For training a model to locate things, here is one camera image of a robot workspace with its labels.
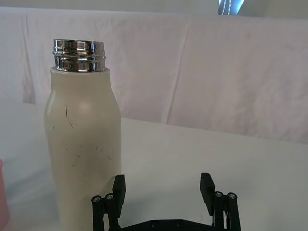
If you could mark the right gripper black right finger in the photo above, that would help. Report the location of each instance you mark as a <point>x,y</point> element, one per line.
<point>207,192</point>

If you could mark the pink cup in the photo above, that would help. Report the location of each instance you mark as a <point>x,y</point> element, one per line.
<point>3,197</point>

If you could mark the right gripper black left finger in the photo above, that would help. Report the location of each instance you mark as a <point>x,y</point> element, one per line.
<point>119,192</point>

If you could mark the white table cloth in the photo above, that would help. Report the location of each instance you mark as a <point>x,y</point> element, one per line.
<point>192,163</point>

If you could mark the white draped backdrop cloth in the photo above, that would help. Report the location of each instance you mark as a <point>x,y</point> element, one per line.
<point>192,72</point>

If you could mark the cream vacuum bottle steel neck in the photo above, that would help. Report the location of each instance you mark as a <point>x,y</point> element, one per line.
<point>81,134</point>

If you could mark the grey striped post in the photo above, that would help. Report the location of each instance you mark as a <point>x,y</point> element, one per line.
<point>228,7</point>

